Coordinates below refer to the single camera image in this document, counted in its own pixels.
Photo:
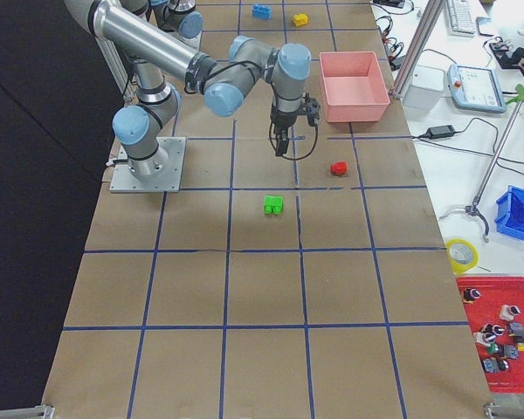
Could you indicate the grabber reach tool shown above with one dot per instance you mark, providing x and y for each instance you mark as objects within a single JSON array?
[{"x": 472, "y": 209}]

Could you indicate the green toy block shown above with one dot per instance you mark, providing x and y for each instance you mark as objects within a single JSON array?
[{"x": 273, "y": 205}]

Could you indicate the black power adapter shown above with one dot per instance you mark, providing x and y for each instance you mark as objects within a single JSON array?
[{"x": 440, "y": 132}]

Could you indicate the yellow toy block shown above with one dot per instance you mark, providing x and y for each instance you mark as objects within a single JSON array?
[{"x": 300, "y": 19}]

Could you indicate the red toy block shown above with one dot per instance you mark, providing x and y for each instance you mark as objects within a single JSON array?
[{"x": 338, "y": 168}]

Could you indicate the teach pendant tablet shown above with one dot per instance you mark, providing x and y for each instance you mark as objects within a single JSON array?
[{"x": 475, "y": 89}]

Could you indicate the blue storage bin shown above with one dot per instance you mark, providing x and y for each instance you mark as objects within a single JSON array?
[{"x": 510, "y": 214}]

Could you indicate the yellow tape roll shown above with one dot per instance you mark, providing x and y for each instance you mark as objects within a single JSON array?
[{"x": 463, "y": 256}]

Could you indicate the aluminium frame post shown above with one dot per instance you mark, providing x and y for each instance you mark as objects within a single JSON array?
[{"x": 417, "y": 44}]

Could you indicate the red parts tray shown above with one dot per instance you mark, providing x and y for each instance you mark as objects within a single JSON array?
[{"x": 494, "y": 306}]

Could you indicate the white cube device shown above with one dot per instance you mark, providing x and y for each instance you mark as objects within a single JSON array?
[{"x": 425, "y": 89}]

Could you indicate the white keyboard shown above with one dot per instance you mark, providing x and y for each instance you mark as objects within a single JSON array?
[{"x": 459, "y": 18}]

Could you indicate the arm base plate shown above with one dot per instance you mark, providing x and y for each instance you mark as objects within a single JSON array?
[{"x": 160, "y": 173}]

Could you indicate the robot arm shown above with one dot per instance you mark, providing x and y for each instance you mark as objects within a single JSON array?
[
  {"x": 154, "y": 53},
  {"x": 180, "y": 19}
]

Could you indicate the pink plastic box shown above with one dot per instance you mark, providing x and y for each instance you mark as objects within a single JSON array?
[{"x": 352, "y": 87}]

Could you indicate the blue toy block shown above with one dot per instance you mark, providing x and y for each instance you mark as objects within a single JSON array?
[{"x": 261, "y": 11}]

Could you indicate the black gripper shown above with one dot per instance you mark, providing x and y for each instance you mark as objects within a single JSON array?
[{"x": 283, "y": 120}]

